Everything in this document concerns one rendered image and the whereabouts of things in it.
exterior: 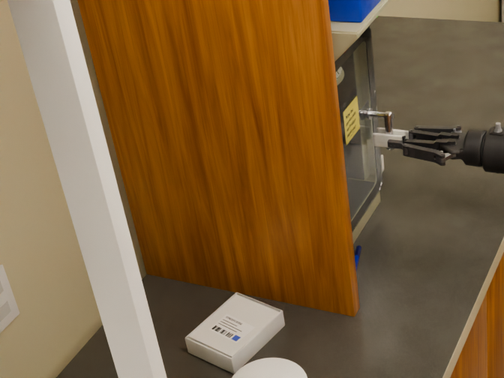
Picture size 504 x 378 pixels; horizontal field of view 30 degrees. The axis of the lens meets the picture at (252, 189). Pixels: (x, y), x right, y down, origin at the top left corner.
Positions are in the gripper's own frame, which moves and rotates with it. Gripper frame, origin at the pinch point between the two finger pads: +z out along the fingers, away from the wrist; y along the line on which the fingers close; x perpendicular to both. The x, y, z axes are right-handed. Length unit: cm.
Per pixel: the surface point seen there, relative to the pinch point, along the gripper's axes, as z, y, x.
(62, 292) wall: 49, 57, 9
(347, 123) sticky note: 4.4, 11.7, -9.5
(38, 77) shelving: -15, 113, -71
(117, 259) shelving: -18, 113, -54
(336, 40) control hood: -1.7, 26.7, -34.9
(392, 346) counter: -13.2, 40.4, 20.5
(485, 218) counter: -19.0, -4.4, 20.5
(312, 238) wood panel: 3.7, 34.7, 2.9
